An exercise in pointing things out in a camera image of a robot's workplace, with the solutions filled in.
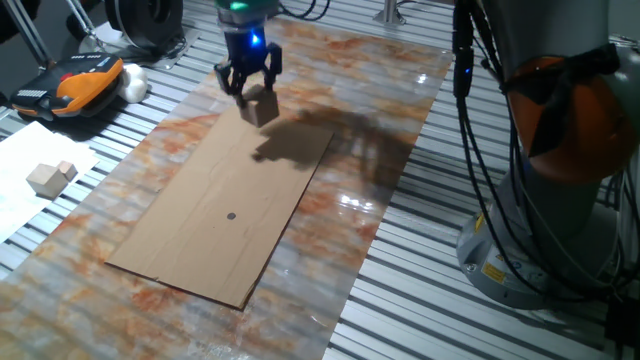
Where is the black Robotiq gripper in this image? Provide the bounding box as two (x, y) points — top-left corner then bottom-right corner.
(213, 24), (284, 109)

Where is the wooden cube block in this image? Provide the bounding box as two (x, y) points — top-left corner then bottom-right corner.
(238, 85), (281, 129)

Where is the small spare wooden block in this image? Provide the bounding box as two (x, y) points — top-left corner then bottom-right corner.
(56, 160), (79, 182)

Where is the large spare wooden block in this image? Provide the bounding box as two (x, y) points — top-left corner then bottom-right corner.
(25, 163), (69, 200)

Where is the marble patterned glossy mat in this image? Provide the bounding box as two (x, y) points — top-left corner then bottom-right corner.
(0, 18), (456, 360)

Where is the black round drum device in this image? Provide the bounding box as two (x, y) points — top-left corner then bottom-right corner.
(103, 0), (185, 51)

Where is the white crumpled cloth wad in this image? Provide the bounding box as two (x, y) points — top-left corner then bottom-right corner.
(117, 63), (150, 105)

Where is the brown cardboard sheet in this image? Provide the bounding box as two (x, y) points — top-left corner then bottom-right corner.
(105, 104), (335, 311)

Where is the orange black teach pendant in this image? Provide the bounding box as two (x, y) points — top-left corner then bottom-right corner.
(9, 52), (125, 122)

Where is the silver metal rod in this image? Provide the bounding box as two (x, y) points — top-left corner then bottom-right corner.
(63, 0), (101, 41)

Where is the black tripod leg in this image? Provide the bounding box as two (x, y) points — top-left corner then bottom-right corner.
(2, 0), (55, 70)

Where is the white paper sheet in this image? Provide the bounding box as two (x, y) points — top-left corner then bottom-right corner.
(0, 120), (100, 245)

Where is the black looped cable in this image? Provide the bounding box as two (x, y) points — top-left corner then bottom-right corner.
(277, 0), (332, 22)

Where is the grey metal base plate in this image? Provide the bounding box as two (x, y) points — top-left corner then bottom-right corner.
(79, 22), (201, 70)

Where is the silver metal post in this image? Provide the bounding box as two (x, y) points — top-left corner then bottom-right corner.
(372, 0), (407, 26)

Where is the thick black cable with connector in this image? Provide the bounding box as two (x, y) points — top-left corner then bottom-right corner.
(451, 0), (616, 301)

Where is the black strap on arm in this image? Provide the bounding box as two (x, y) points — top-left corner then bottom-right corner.
(502, 43), (622, 159)

